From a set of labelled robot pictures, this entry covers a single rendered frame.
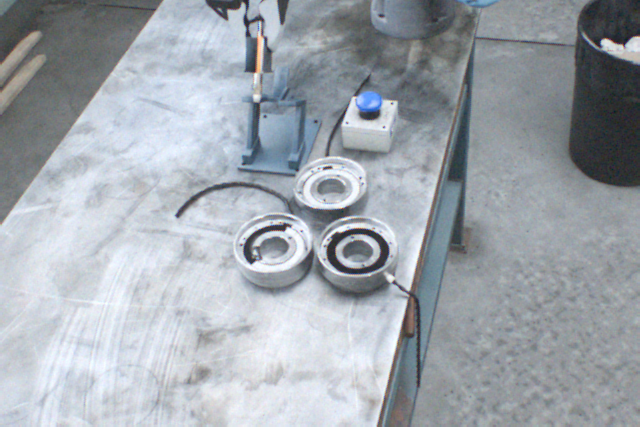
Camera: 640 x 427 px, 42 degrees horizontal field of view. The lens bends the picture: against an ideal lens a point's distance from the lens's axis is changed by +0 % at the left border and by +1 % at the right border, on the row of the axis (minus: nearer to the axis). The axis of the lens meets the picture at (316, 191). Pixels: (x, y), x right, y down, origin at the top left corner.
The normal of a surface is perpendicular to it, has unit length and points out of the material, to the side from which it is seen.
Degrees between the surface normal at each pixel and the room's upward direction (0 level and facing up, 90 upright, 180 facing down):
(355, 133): 90
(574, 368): 0
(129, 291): 0
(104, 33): 0
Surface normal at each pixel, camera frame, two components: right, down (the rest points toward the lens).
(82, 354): -0.08, -0.71
